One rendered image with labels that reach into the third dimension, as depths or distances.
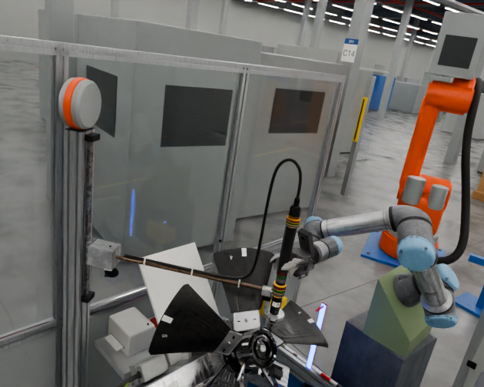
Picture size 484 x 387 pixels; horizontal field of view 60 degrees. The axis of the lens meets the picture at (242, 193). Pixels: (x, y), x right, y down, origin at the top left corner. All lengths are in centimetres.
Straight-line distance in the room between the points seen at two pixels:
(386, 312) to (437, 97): 351
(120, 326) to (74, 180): 70
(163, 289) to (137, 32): 246
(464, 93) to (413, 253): 378
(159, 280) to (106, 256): 21
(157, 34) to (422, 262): 282
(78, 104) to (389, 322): 148
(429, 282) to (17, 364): 157
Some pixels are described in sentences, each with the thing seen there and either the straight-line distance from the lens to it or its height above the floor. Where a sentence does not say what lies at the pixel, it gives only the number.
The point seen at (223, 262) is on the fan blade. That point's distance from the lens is 152.
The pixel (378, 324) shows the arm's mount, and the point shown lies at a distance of 198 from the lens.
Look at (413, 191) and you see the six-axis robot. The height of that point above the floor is 89.
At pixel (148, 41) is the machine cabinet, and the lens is 364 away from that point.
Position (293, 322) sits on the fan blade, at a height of 118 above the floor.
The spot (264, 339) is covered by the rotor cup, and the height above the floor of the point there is 124.
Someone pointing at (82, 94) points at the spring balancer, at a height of 192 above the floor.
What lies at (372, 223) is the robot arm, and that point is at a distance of 162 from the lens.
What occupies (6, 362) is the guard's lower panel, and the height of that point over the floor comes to 89.
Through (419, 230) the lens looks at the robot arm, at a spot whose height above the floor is 163.
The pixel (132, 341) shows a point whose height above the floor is 94.
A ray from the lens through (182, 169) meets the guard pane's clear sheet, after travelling 189.
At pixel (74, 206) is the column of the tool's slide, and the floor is 155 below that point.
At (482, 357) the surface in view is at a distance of 326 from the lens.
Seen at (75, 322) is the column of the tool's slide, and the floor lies 108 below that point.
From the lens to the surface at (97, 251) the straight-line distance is 151.
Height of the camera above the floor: 212
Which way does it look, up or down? 19 degrees down
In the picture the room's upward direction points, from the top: 9 degrees clockwise
